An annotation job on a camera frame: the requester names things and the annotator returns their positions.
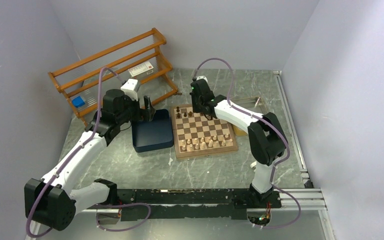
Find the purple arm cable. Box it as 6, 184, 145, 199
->
25, 67, 152, 239
192, 58, 302, 230

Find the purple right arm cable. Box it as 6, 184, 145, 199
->
192, 58, 302, 230

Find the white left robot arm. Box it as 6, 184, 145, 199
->
24, 89, 156, 238

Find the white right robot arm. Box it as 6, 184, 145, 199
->
190, 77, 291, 207

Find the white red box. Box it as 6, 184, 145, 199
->
128, 61, 154, 80

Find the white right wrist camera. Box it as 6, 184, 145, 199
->
196, 75, 208, 82

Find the wooden chess board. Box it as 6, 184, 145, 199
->
169, 104, 237, 160

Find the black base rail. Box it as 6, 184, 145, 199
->
103, 187, 282, 222

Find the light chess pieces row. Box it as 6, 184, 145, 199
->
175, 133, 238, 153

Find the blue small object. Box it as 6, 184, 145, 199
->
71, 96, 86, 108

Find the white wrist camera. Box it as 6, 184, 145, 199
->
120, 78, 141, 102
196, 75, 208, 82

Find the orange wooden rack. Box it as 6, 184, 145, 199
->
48, 28, 179, 126

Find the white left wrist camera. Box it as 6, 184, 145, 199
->
120, 78, 141, 102

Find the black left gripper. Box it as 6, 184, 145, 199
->
116, 93, 155, 125

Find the blue metal tin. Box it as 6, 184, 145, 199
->
131, 109, 174, 153

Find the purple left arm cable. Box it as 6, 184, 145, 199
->
25, 67, 152, 239

